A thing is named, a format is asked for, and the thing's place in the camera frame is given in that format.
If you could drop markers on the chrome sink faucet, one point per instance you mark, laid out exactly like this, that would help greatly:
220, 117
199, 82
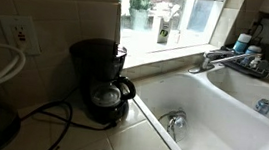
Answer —
209, 61

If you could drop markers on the white dish brush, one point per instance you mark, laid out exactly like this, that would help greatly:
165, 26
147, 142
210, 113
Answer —
175, 8

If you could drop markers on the blue white bottle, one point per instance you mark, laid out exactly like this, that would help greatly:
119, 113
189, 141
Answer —
241, 43

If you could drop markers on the white double basin sink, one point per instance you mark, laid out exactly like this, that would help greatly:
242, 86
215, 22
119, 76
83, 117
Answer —
216, 121

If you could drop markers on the black dish rack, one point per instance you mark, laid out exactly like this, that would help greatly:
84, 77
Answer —
258, 68

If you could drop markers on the black coffee maker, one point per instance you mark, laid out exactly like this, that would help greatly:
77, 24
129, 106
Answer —
105, 92

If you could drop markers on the metal sink strainer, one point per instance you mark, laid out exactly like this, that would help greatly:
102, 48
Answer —
175, 124

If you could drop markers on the white wall outlet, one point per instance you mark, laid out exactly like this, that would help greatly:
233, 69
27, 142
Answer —
20, 30

